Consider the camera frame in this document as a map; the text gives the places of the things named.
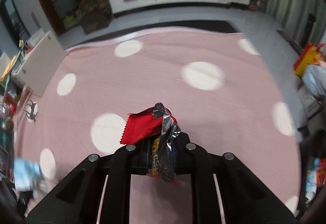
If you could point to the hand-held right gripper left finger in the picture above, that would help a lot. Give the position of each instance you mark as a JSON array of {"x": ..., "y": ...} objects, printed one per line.
[{"x": 140, "y": 157}]

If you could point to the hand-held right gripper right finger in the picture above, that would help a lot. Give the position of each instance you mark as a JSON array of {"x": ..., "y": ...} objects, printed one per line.
[{"x": 182, "y": 160}]

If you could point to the red snack wrapper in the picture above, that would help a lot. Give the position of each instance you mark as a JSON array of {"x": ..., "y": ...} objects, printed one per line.
[{"x": 140, "y": 127}]

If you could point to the clear blue plastic package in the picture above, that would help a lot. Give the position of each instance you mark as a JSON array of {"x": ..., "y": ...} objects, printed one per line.
[{"x": 25, "y": 175}]

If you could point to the white box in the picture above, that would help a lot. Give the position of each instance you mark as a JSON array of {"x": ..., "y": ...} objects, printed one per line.
[{"x": 40, "y": 66}]

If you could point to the small red toy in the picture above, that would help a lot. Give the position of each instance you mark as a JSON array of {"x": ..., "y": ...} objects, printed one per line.
[{"x": 12, "y": 109}]

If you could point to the dark floor mat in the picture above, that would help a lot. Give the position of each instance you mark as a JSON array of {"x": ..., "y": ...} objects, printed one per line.
[{"x": 208, "y": 26}]

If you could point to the cardboard box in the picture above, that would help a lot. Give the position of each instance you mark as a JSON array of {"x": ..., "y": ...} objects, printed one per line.
[{"x": 309, "y": 104}]

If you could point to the large dark planter with plants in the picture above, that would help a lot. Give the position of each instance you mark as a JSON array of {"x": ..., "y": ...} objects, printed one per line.
[{"x": 95, "y": 17}]

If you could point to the pale plastic bag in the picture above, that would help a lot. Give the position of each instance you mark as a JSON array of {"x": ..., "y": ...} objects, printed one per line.
[{"x": 314, "y": 81}]

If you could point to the yellow paper bag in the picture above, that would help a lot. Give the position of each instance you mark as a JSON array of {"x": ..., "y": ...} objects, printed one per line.
[{"x": 305, "y": 60}]

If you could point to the dark flat object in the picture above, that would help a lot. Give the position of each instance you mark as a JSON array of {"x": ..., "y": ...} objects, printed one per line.
[{"x": 290, "y": 41}]

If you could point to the small potted plant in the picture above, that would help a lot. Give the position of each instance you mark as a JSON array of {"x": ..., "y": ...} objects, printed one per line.
[{"x": 256, "y": 2}]

